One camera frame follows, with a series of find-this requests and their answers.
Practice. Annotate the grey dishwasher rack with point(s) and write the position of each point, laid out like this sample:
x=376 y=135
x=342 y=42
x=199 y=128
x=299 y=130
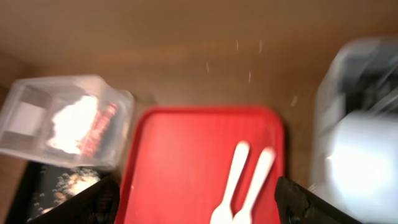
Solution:
x=362 y=77

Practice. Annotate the white plastic spoon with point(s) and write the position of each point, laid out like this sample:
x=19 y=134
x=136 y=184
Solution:
x=222 y=214

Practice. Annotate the black food waste tray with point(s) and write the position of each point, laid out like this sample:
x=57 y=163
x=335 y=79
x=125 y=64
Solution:
x=20 y=210

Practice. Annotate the white plastic fork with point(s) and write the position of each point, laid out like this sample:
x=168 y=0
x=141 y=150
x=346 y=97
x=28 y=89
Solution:
x=261 y=172

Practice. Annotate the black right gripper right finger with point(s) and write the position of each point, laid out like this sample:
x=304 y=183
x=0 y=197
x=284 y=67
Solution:
x=298 y=205

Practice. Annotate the red snack wrapper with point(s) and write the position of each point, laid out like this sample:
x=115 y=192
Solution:
x=90 y=143

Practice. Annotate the white crumpled tissue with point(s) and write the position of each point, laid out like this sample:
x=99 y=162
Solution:
x=72 y=123

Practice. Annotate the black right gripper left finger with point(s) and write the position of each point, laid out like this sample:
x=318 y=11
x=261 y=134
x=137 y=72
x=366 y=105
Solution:
x=97 y=204

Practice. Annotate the red serving tray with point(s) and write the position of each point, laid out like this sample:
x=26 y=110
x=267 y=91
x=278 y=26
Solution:
x=180 y=158

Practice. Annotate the rice and food scraps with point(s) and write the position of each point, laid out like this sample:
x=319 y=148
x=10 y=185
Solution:
x=77 y=182

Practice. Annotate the light blue rice bowl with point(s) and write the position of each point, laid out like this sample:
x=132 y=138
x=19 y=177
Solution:
x=361 y=167

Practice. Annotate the clear plastic waste bin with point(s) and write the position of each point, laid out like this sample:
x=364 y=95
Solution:
x=26 y=119

